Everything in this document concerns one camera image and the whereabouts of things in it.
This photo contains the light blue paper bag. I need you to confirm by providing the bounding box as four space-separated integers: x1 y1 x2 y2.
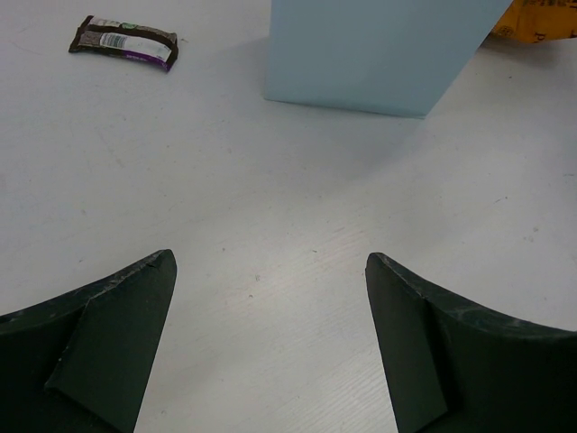
264 0 510 118

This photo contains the orange chips bag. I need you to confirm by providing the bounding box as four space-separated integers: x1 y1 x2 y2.
490 0 577 43

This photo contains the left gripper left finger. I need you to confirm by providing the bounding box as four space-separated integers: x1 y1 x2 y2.
1 249 177 432

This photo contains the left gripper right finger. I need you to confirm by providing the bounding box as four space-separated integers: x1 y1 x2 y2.
365 253 576 432

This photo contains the brown chocolate bar wrapper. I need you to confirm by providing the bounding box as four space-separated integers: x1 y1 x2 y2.
69 15 179 72

